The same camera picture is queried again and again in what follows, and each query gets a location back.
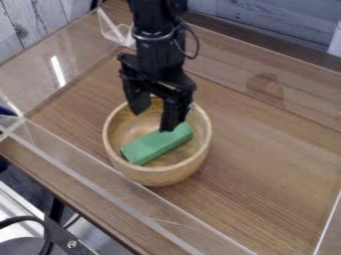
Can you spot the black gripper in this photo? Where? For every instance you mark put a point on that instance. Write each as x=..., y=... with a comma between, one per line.
x=153, y=71

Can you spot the green rectangular block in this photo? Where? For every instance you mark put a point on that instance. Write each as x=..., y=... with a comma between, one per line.
x=154, y=144

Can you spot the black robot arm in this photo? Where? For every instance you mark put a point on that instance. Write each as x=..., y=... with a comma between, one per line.
x=158, y=16

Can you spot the brown wooden bowl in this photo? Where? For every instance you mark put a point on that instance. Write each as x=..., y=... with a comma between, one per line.
x=176, y=165

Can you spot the black table leg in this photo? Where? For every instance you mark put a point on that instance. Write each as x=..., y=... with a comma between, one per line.
x=57, y=210

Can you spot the clear acrylic corner bracket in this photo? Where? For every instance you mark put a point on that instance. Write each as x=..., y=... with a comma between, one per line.
x=117, y=33

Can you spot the clear acrylic barrier wall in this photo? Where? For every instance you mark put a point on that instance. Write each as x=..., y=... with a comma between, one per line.
x=265, y=195

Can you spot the black metal bracket with screw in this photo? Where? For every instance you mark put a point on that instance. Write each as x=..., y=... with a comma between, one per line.
x=59, y=237

